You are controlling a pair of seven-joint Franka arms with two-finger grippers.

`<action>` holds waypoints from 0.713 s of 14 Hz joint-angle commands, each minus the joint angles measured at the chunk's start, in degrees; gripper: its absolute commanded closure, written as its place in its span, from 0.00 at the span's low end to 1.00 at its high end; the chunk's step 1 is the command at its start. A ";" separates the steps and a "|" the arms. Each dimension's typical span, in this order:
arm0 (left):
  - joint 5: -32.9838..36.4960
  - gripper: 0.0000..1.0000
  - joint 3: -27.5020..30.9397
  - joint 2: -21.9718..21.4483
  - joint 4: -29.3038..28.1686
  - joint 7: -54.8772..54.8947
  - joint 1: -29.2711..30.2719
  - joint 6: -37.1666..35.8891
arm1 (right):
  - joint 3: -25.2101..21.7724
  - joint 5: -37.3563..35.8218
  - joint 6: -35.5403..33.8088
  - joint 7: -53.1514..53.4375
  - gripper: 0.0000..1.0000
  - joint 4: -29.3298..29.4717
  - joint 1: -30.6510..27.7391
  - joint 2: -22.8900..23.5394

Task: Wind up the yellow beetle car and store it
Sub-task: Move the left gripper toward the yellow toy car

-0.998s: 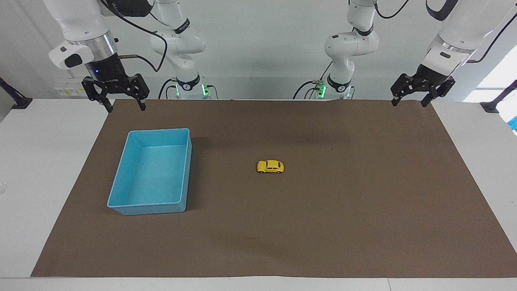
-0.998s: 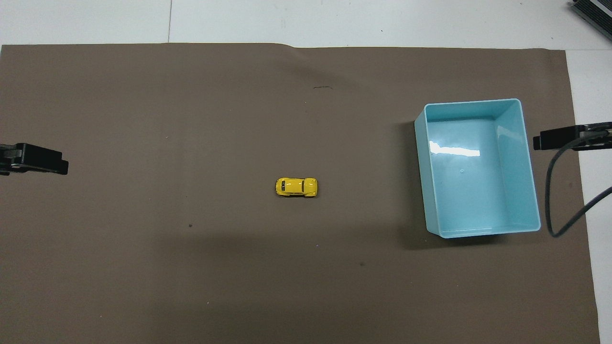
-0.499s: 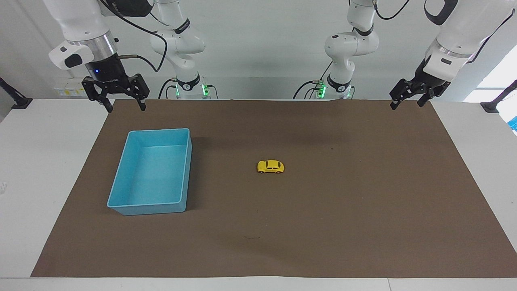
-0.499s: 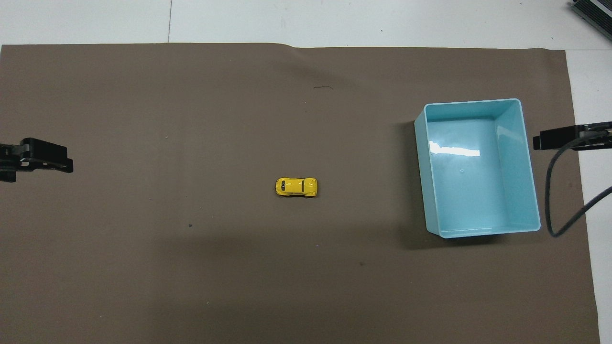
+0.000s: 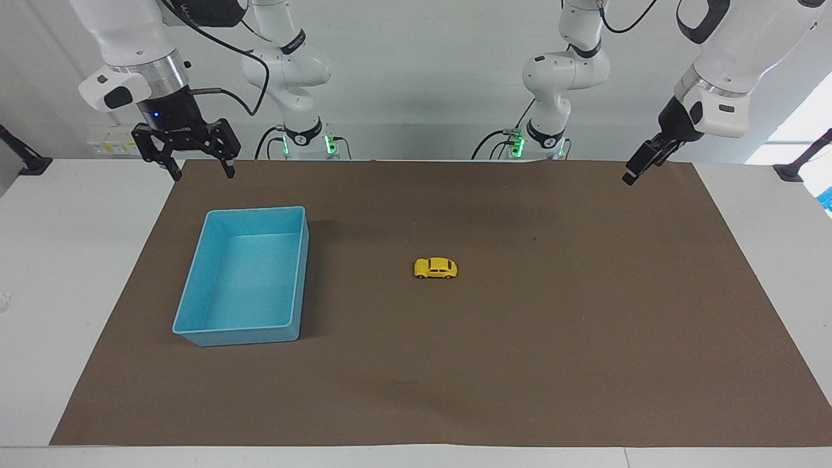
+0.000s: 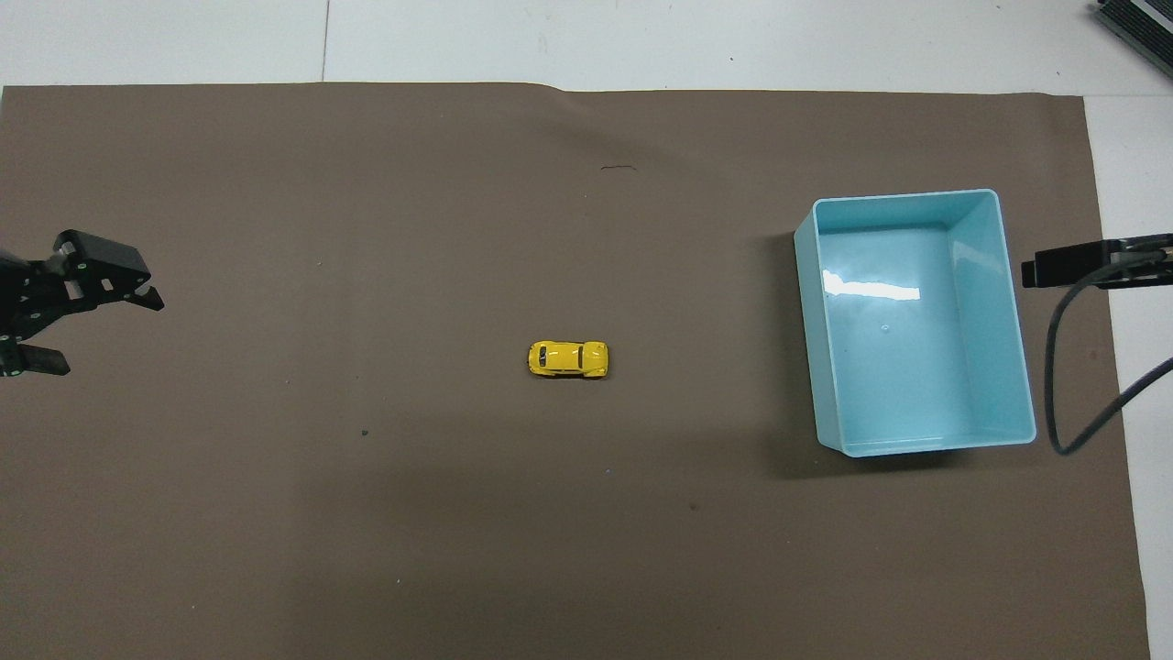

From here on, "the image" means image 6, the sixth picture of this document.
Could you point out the black stand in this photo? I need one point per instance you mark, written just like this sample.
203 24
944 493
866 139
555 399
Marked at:
1141 20

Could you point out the yellow toy beetle car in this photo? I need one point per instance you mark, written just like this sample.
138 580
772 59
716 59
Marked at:
568 358

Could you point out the light blue plastic bin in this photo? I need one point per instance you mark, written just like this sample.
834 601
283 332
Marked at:
916 339

